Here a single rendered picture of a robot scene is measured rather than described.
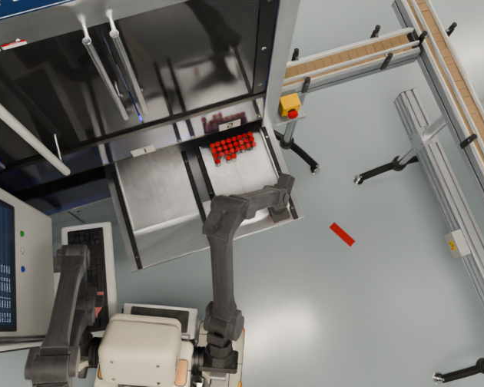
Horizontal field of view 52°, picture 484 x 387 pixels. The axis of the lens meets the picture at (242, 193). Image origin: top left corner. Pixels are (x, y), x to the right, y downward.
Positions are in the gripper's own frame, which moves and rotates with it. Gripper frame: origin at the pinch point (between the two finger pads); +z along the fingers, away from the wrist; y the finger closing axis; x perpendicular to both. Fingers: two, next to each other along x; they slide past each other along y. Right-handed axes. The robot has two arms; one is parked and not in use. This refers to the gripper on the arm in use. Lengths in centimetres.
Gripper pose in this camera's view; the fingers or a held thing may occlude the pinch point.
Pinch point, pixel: (276, 212)
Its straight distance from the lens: 191.1
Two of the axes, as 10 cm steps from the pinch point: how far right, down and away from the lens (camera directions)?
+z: -0.1, 2.5, 9.7
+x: -9.5, 3.1, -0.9
